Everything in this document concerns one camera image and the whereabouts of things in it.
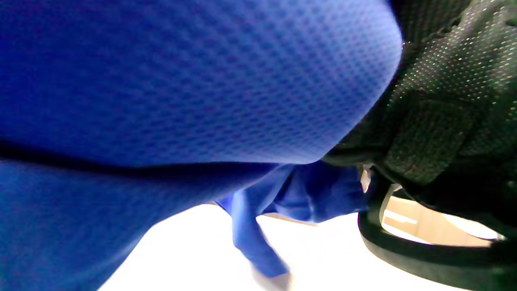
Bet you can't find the person's left hand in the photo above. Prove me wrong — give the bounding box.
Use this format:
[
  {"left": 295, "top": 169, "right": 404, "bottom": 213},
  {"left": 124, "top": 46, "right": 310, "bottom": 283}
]
[{"left": 323, "top": 0, "right": 517, "bottom": 291}]

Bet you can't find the blue t-shirt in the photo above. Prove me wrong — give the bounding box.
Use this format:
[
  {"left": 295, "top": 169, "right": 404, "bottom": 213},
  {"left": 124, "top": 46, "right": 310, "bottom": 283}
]
[{"left": 0, "top": 0, "right": 404, "bottom": 291}]

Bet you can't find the white desktop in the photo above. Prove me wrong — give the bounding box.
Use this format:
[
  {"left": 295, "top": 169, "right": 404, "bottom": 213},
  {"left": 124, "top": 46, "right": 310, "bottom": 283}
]
[{"left": 97, "top": 204, "right": 473, "bottom": 291}]

